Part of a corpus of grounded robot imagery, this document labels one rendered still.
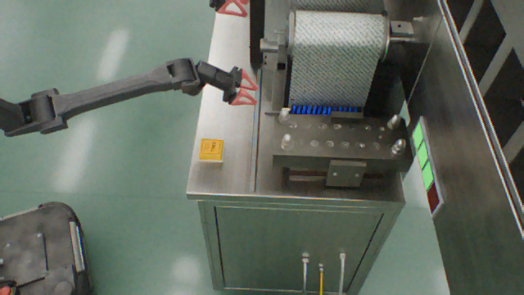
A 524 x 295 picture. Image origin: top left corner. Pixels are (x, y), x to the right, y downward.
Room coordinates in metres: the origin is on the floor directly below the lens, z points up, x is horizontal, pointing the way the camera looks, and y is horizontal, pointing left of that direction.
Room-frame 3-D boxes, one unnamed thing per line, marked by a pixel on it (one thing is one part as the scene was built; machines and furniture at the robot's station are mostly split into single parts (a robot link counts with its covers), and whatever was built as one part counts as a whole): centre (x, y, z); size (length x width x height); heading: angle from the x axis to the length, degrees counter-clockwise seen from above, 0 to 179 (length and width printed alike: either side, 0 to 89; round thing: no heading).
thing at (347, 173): (0.75, -0.25, 0.96); 0.10 x 0.03 x 0.11; 89
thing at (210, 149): (0.86, 0.16, 0.91); 0.07 x 0.07 x 0.02; 89
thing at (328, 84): (0.96, -0.20, 1.11); 0.23 x 0.01 x 0.18; 89
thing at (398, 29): (1.02, -0.37, 1.28); 0.06 x 0.05 x 0.02; 89
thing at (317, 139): (0.84, -0.23, 1.00); 0.40 x 0.16 x 0.06; 89
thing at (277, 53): (1.06, -0.03, 1.05); 0.06 x 0.05 x 0.31; 89
